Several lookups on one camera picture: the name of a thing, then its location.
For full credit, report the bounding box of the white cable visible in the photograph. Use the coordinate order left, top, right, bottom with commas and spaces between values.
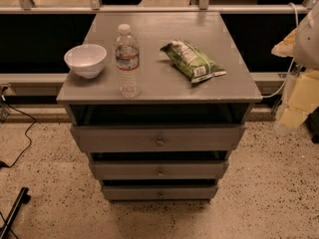
262, 2, 300, 100

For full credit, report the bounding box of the grey middle drawer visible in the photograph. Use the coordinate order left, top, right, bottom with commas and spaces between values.
89, 160, 229, 180

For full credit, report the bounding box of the metal railing frame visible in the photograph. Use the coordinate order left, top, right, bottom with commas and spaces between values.
0, 0, 319, 16

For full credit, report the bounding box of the clear plastic water bottle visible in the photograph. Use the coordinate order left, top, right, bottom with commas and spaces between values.
114, 24, 140, 98

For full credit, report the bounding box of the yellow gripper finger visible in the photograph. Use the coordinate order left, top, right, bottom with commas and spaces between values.
271, 30, 296, 58
274, 106, 308, 134

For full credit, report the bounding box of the green snack bag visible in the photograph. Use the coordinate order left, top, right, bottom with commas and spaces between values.
160, 39, 226, 84

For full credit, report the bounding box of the white ribbed gripper body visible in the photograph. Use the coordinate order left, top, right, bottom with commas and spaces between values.
288, 70, 319, 114

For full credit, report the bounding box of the black stand leg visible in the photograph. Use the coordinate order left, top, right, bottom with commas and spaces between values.
0, 187, 31, 239

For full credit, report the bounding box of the white bowl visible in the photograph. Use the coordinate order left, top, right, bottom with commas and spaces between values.
64, 44, 107, 79

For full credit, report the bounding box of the grey bottom drawer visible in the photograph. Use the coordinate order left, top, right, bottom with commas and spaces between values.
102, 185, 218, 201

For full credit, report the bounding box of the grey top drawer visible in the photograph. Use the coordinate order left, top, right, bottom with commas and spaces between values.
71, 124, 245, 152

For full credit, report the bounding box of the grey drawer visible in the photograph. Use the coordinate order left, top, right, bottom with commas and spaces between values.
71, 124, 245, 152
102, 185, 218, 201
89, 160, 229, 180

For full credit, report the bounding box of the black floor cable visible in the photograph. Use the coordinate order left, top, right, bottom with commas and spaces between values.
0, 95, 38, 169

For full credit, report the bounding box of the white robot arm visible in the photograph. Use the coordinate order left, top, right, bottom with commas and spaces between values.
271, 3, 319, 135

